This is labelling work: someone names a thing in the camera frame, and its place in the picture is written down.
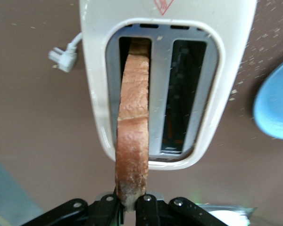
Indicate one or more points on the white toaster power plug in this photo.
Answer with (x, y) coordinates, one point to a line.
(66, 58)

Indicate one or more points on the white toaster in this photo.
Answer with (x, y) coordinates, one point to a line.
(226, 47)

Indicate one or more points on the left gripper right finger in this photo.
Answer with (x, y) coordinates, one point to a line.
(151, 212)

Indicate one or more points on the brown bread slice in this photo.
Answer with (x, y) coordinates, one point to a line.
(133, 117)

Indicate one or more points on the brown table cloth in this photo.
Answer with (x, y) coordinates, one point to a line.
(37, 117)

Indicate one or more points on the blue plate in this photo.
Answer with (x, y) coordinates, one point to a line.
(276, 106)

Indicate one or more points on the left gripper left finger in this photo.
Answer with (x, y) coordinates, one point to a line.
(103, 212)

